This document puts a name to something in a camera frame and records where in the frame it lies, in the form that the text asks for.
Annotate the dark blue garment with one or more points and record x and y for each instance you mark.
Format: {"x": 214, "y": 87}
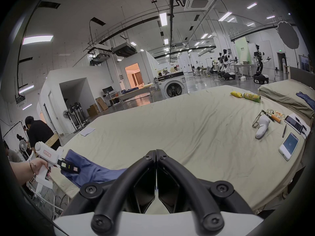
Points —
{"x": 93, "y": 172}

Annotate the blue cloth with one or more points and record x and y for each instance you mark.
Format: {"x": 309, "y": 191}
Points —
{"x": 306, "y": 98}

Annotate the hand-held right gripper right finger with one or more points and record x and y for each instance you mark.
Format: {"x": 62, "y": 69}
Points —
{"x": 196, "y": 188}

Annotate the white washing machine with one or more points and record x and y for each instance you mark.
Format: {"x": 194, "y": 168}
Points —
{"x": 173, "y": 86}

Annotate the bed with pale green sheet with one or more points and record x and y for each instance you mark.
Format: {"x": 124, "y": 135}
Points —
{"x": 177, "y": 122}

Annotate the brown cartons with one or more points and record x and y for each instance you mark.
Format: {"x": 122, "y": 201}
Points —
{"x": 97, "y": 107}

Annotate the small white fan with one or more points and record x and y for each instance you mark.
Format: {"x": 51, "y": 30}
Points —
{"x": 23, "y": 145}

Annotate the person's left forearm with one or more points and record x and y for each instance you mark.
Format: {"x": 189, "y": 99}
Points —
{"x": 21, "y": 172}

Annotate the bed with grey headboard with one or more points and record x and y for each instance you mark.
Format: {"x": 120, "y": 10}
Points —
{"x": 280, "y": 91}

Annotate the group of standing fans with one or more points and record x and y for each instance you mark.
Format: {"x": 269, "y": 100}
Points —
{"x": 76, "y": 117}

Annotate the person's left hand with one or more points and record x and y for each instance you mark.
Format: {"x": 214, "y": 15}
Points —
{"x": 40, "y": 167}

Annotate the spare white hand-held gripper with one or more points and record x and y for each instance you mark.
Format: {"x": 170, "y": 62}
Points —
{"x": 262, "y": 126}

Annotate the green snack can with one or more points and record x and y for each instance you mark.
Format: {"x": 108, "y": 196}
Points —
{"x": 252, "y": 97}

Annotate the white paper sheet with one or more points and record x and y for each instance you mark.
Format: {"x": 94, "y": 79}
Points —
{"x": 87, "y": 131}

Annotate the white humanoid robot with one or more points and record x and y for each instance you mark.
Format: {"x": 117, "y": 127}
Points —
{"x": 260, "y": 67}
{"x": 225, "y": 65}

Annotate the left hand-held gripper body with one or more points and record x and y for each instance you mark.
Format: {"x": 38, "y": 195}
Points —
{"x": 48, "y": 152}

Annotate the white phone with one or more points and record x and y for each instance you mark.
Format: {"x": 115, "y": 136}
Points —
{"x": 289, "y": 145}

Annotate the yellow snack bag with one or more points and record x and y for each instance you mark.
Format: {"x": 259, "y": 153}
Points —
{"x": 236, "y": 95}

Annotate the black pen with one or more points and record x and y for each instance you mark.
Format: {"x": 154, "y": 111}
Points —
{"x": 284, "y": 130}

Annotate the low table with blue cloth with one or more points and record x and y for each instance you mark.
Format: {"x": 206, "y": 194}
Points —
{"x": 135, "y": 91}

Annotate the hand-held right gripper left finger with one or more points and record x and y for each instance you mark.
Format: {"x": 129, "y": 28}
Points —
{"x": 115, "y": 188}

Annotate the green banner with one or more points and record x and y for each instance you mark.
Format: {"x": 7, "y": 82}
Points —
{"x": 243, "y": 50}

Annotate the grey photo umbrella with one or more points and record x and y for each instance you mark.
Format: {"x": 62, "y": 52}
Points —
{"x": 288, "y": 34}

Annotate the small snack packets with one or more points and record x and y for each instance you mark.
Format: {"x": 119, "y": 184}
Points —
{"x": 274, "y": 112}

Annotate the desk with monitor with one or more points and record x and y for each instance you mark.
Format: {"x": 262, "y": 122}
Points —
{"x": 110, "y": 95}

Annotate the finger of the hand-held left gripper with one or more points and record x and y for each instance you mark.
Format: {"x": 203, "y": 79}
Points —
{"x": 72, "y": 167}

